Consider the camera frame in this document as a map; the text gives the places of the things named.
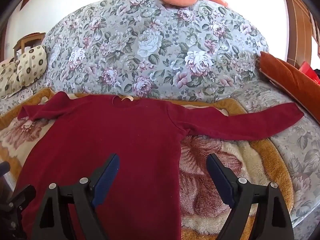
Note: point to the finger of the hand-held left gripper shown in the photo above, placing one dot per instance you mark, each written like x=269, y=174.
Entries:
x=25, y=197

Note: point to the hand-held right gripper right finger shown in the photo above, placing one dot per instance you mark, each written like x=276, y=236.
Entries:
x=217, y=177

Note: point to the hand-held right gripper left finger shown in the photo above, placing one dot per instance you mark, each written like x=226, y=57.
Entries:
x=107, y=177

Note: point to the dark red sweater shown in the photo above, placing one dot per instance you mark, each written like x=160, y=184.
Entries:
x=112, y=130

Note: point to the plush floral blanket orange border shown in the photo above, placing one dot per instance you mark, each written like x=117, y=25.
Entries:
x=205, y=160

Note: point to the orange velvet cushion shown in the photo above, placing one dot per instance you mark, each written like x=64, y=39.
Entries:
x=290, y=80

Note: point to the grey floral quilt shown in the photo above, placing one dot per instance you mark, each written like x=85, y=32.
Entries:
x=150, y=55

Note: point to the red bag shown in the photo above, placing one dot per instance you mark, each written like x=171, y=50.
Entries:
x=308, y=71

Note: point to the wooden chair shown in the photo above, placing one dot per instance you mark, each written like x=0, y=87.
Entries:
x=27, y=40

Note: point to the wooden door frame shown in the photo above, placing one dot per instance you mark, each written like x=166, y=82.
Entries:
x=297, y=22

